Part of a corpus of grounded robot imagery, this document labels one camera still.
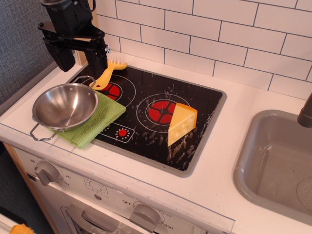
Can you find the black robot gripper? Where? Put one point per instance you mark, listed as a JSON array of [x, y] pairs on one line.
[[71, 19]]

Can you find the yellow dish brush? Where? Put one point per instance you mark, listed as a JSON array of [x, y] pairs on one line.
[[116, 61]]

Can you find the black toy stove top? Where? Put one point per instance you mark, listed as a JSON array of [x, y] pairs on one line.
[[141, 133]]

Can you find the green folded cloth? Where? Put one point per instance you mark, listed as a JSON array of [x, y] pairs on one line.
[[107, 112]]

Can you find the grey timer knob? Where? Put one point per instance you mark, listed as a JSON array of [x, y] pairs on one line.
[[46, 172]]

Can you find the yellow cheese wedge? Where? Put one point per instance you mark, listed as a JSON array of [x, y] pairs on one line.
[[183, 121]]

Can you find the grey oven temperature knob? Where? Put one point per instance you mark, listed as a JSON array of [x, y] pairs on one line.
[[145, 217]]

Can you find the orange object at corner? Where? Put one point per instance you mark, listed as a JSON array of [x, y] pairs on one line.
[[21, 229]]

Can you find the grey plastic sink basin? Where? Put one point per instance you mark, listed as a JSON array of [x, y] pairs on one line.
[[274, 168]]

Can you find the grey faucet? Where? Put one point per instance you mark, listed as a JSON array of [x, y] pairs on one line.
[[305, 116]]

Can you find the stainless steel bowl with handles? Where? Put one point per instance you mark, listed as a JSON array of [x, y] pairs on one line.
[[65, 106]]

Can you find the grey oven door handle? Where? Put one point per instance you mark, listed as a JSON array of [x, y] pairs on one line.
[[91, 221]]

